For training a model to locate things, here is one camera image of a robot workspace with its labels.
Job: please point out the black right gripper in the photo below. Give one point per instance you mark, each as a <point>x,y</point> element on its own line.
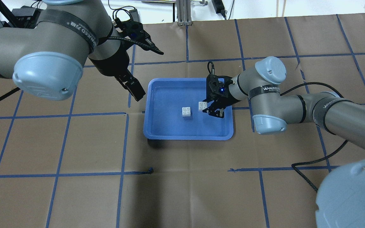
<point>223,100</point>

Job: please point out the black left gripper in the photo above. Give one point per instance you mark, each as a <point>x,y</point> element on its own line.
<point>110,66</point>

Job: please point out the blue plastic tray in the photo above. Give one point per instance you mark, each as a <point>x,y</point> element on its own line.
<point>163,115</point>

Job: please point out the black power adapter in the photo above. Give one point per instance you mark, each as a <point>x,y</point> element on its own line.
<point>219,7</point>

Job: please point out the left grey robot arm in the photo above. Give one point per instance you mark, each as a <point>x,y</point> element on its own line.
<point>45,57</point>

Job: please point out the aluminium frame post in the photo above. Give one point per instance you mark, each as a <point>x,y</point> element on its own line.
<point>184,12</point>

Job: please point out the white toy block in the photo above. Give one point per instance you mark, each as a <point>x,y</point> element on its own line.
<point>186,112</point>
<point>202,105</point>

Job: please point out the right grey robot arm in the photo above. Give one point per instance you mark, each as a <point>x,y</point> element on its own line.
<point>341,196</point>

